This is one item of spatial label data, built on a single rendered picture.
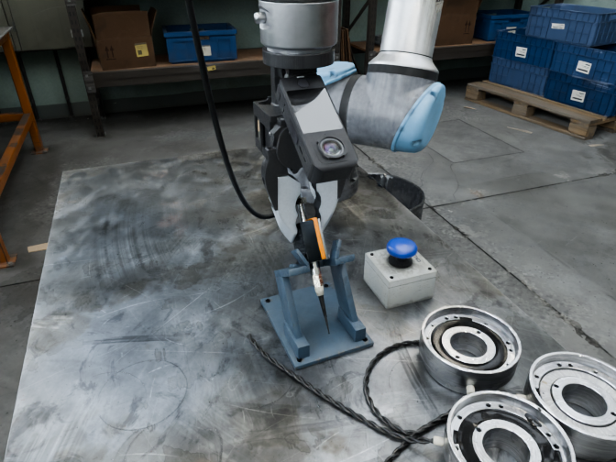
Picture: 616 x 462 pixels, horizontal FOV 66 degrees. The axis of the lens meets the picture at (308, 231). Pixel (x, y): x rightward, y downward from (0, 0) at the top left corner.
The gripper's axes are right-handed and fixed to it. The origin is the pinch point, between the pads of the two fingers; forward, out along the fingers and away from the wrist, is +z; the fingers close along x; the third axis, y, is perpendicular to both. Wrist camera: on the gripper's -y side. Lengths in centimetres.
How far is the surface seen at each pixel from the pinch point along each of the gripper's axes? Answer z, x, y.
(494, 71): 67, -301, 293
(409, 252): 5.0, -13.3, -2.0
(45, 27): 21, 50, 358
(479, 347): 10.6, -15.2, -14.8
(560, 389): 9.2, -17.6, -23.5
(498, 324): 8.8, -18.0, -14.1
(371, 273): 9.5, -10.0, 1.1
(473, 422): 9.2, -7.1, -23.2
